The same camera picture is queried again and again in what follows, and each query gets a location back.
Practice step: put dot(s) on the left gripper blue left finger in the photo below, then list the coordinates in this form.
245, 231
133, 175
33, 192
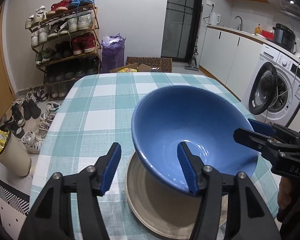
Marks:
107, 167

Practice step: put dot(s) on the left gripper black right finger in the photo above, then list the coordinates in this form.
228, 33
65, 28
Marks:
191, 166

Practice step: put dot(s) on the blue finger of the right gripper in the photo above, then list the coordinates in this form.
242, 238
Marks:
262, 128
251, 140

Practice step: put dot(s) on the dark blue bowl back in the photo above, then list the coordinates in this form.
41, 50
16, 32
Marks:
203, 120

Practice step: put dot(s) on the cream plate front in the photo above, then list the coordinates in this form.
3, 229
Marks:
165, 213

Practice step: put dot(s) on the white kitchen cabinets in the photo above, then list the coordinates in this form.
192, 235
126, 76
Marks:
230, 58

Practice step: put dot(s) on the person's right hand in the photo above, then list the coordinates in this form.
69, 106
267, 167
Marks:
284, 197

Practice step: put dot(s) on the white washing machine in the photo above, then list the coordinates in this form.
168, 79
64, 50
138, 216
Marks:
273, 94

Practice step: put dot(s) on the teal checkered tablecloth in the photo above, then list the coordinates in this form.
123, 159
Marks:
97, 112

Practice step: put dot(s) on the cream trash bin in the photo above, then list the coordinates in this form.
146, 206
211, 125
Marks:
15, 158

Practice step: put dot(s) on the black rice cooker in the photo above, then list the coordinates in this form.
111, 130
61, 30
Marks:
284, 37

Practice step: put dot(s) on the vacuum mop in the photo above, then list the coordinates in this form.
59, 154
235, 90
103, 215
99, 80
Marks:
193, 65

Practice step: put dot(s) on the open brown cardboard box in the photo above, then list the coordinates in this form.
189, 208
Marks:
132, 68

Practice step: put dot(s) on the patterned cardboard box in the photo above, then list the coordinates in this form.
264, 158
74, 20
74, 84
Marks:
158, 64

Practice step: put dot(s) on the purple plastic bag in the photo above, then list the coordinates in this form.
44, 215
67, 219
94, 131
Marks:
113, 52

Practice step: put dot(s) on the white electric kettle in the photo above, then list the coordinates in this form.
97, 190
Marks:
214, 18

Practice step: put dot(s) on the wooden shoe rack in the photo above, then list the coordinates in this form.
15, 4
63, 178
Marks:
65, 42

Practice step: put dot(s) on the black framed glass door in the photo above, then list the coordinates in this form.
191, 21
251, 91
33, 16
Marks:
180, 29

